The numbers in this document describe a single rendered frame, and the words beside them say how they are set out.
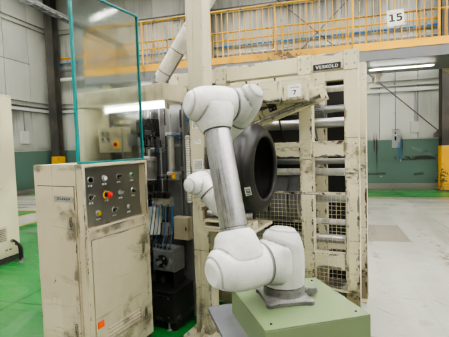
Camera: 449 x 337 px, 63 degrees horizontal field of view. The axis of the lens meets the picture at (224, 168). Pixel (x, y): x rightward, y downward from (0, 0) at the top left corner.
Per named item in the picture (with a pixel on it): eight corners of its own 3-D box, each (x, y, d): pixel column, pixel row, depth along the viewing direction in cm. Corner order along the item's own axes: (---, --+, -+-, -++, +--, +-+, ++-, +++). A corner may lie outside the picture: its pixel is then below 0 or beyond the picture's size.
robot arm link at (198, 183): (192, 178, 199) (208, 196, 196) (176, 186, 185) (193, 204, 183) (202, 165, 194) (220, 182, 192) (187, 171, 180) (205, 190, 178)
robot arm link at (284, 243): (314, 284, 139) (313, 227, 138) (276, 295, 129) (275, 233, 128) (285, 273, 153) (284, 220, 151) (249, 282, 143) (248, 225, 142)
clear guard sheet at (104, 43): (76, 164, 201) (66, -16, 195) (141, 159, 250) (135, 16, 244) (79, 164, 200) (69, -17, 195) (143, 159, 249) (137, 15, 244)
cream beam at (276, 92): (223, 106, 272) (222, 86, 272) (237, 109, 295) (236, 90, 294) (305, 99, 245) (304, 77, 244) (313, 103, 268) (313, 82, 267)
